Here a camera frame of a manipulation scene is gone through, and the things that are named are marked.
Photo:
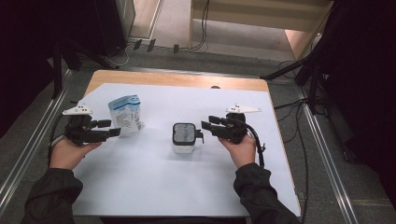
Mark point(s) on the dark round table grommet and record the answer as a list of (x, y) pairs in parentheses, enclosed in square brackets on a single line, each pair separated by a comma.
[(214, 87)]

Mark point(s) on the white table cloth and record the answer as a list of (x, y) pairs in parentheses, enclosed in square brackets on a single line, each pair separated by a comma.
[(155, 180)]

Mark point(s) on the metal floor rail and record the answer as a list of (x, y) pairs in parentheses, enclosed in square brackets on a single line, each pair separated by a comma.
[(330, 161), (31, 146)]

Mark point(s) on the black angled stand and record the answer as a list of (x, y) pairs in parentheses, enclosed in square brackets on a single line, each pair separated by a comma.
[(311, 59)]

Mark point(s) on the person's right hand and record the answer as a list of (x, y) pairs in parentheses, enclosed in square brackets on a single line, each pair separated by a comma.
[(244, 152)]

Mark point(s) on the black curtain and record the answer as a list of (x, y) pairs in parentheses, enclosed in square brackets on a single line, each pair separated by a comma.
[(28, 46), (370, 93)]

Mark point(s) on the small black floor block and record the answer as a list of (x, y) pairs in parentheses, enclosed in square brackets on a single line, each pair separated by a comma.
[(137, 44), (176, 48), (151, 45)]

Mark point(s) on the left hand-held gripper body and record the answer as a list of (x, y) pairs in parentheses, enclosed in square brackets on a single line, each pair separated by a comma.
[(79, 130)]

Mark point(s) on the light wooden shelf unit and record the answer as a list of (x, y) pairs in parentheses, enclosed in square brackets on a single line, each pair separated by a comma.
[(261, 18)]

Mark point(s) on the person's left hand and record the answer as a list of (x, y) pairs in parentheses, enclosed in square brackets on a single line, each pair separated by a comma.
[(68, 154)]

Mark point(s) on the black tripod stand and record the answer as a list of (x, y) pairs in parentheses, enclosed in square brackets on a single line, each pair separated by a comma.
[(57, 71)]

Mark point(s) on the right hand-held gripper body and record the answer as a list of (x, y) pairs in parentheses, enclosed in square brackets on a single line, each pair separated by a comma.
[(236, 130)]

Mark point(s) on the blue and white pouch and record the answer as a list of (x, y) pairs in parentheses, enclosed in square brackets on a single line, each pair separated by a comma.
[(124, 116)]

